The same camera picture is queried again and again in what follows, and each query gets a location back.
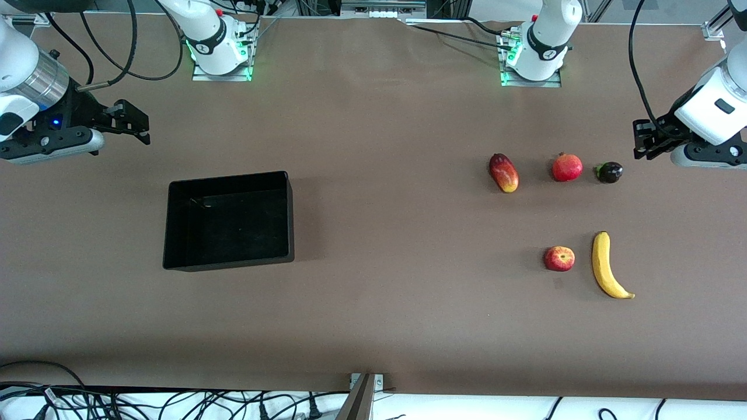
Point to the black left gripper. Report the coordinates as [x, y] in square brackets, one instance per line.
[666, 127]

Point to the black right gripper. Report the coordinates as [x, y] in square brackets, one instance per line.
[80, 109]

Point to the yellow banana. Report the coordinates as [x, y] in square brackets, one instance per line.
[602, 265]

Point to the black plastic box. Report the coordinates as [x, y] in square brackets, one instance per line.
[233, 227]

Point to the red apple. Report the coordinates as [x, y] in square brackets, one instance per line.
[559, 258]

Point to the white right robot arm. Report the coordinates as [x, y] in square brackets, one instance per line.
[210, 35]

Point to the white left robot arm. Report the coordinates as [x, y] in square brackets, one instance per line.
[548, 35]

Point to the dark purple mangosteen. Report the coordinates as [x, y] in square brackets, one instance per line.
[610, 172]

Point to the red pomegranate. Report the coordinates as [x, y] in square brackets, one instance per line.
[567, 167]

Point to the red yellow mango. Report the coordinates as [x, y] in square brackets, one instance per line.
[503, 173]

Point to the white power strip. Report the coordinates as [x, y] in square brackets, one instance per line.
[382, 9]

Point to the silver table corner bracket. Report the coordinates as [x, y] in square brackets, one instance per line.
[44, 18]
[713, 30]

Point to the silver mounting bracket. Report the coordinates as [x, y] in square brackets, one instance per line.
[378, 382]

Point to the grey camera post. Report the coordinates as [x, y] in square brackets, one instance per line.
[357, 405]

